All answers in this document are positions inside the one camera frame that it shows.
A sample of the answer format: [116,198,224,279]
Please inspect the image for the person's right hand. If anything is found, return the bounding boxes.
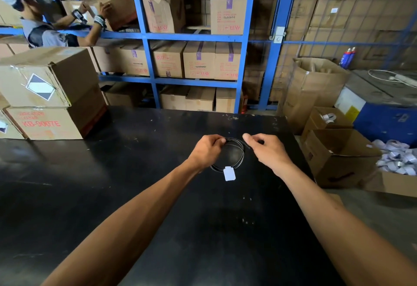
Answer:
[243,133,295,178]

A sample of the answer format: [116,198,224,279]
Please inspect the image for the person's left hand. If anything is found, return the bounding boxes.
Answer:
[188,134,227,174]

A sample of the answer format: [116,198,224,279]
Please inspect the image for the black cable coil with white tag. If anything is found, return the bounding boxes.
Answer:
[210,138,251,182]

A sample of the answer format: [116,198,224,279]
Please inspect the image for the person's right forearm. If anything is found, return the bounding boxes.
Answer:
[280,164,417,286]

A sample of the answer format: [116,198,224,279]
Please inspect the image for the person's left forearm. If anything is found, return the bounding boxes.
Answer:
[42,159,204,286]

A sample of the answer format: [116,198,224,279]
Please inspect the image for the small open cardboard box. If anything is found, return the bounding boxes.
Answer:
[300,107,354,144]

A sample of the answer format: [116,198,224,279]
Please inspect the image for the tall open cardboard box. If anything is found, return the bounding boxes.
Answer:
[282,57,351,134]

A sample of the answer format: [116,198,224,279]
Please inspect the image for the rows of printed cardboard boxes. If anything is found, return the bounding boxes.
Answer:
[0,0,250,114]

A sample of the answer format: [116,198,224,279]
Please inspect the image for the wide open cardboard box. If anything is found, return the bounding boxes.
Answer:
[301,128,382,189]

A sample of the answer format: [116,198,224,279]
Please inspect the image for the blue metal shelving rack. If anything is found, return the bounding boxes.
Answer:
[0,0,258,114]

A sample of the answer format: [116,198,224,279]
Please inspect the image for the blue spray bottle red cap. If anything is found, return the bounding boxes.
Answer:
[339,48,352,68]
[346,47,357,70]

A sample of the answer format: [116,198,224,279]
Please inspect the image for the pile of white tape rolls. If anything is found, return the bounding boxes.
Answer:
[371,139,417,176]

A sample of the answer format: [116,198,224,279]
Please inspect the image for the low cardboard box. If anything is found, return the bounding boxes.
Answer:
[361,147,417,198]

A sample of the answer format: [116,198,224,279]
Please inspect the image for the cardboard box with red print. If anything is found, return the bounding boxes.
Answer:
[5,84,108,141]

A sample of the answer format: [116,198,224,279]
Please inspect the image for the plain cardboard carton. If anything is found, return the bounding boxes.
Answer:
[89,0,138,31]

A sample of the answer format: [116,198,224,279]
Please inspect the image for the cardboard box with diamond label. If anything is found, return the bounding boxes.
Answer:
[0,46,100,108]

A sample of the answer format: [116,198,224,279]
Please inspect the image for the blue wire mesh fence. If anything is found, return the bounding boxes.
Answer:
[248,0,417,111]

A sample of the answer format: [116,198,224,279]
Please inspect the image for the white power strip with cable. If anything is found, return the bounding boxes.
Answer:
[368,69,417,88]

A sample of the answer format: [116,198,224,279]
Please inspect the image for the wall of large stacked cartons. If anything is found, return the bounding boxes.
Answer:
[287,0,417,70]

